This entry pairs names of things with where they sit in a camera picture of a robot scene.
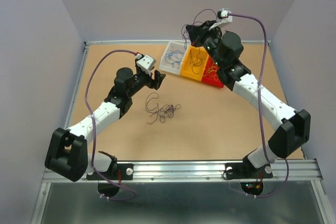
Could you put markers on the red plastic bin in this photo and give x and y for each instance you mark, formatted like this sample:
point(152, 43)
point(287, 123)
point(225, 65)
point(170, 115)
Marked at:
point(210, 76)

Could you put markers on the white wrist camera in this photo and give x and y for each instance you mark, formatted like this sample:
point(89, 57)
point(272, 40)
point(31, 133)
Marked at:
point(224, 18)
point(145, 62)

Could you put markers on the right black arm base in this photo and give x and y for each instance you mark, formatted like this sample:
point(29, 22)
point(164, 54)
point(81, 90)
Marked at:
point(245, 170)

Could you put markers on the white plastic bin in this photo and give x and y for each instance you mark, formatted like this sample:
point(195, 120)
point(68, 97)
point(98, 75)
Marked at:
point(173, 57)

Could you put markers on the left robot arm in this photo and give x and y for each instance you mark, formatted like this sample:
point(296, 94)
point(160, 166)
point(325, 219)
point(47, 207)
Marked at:
point(67, 154)

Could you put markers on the aluminium front rail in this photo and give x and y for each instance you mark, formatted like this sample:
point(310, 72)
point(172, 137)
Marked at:
point(212, 171)

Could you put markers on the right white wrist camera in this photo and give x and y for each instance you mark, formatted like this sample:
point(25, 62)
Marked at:
point(224, 18)

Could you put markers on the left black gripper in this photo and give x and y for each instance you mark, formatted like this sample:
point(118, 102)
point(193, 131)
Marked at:
point(156, 83)

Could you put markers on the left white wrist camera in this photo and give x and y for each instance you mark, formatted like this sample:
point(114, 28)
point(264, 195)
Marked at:
point(145, 62)

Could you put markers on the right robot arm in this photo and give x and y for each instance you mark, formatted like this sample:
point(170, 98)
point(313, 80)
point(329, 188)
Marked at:
point(291, 127)

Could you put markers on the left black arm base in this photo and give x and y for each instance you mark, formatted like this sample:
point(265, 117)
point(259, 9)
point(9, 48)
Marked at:
point(123, 171)

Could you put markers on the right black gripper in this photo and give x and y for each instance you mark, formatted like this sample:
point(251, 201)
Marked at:
point(198, 32)

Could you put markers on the yellow plastic bin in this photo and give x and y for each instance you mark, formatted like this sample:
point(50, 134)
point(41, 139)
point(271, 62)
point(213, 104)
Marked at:
point(194, 63)

